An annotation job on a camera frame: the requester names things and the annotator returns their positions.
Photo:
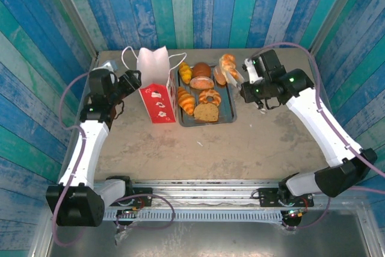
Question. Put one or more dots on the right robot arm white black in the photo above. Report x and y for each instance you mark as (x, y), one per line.
(316, 124)

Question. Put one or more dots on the yellow knobbly fake bread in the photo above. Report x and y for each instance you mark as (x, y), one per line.
(185, 73)

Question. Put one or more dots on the braided twist fake bread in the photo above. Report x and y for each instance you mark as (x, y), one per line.
(227, 60)

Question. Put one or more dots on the fake bread slice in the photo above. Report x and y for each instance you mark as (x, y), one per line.
(206, 113)

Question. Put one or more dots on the black round foot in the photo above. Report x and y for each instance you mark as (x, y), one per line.
(291, 224)

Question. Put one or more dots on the black right mount plate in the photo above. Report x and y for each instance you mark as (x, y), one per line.
(269, 198)

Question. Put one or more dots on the small circuit board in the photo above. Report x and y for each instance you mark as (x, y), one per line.
(130, 209)
(294, 213)

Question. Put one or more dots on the dark metal baking tray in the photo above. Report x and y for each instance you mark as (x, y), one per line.
(227, 109)

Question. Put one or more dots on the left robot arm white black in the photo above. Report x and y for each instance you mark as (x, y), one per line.
(90, 148)

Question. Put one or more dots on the oval scored fake loaf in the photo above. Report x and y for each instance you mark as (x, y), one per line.
(201, 83)

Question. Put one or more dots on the black left mount plate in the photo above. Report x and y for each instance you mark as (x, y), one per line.
(142, 193)

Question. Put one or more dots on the fake croissant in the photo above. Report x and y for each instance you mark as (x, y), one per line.
(186, 100)

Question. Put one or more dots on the pale oval fake bun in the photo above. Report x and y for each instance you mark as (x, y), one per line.
(219, 77)

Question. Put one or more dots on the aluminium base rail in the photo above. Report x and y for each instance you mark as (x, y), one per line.
(204, 192)

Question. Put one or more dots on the round dark brown fake bun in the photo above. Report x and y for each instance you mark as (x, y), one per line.
(201, 69)

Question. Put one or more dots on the red white paper bag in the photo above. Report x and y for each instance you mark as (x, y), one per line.
(158, 106)

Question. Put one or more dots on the black mount plate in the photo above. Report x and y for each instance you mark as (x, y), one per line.
(142, 193)
(269, 198)

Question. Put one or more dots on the aluminium frame post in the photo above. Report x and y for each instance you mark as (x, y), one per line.
(337, 10)
(70, 10)

